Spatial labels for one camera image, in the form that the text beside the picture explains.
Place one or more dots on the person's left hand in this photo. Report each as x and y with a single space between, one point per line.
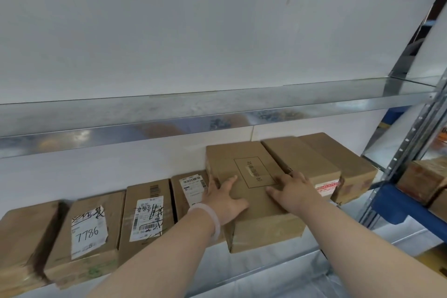
223 203

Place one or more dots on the blue metal rack beam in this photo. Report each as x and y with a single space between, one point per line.
401 203

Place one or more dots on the large brown box printed square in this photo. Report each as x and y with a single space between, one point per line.
223 158

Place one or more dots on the person's right hand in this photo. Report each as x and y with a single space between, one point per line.
300 193

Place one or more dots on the person's right forearm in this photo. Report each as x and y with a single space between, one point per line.
366 249

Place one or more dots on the person's left forearm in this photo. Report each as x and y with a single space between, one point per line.
157 266

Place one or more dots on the metal shelving rack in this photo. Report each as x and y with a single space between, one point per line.
174 112

